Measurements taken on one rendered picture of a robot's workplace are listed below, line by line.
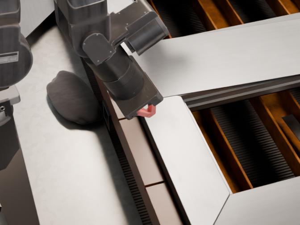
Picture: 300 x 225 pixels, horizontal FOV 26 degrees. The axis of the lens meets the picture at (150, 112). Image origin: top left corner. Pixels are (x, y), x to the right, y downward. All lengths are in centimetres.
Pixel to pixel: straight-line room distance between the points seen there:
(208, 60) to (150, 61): 13
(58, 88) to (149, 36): 65
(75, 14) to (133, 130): 49
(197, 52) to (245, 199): 41
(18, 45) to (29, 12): 96
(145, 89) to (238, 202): 28
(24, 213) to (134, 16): 138
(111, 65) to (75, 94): 61
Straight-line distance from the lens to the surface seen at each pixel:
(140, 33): 95
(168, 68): 140
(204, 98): 136
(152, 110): 110
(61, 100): 155
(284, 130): 154
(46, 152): 148
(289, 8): 189
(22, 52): 85
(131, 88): 100
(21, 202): 226
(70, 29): 88
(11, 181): 232
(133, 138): 129
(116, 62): 96
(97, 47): 91
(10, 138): 114
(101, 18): 89
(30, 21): 177
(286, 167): 164
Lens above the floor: 179
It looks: 46 degrees down
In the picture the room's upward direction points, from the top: straight up
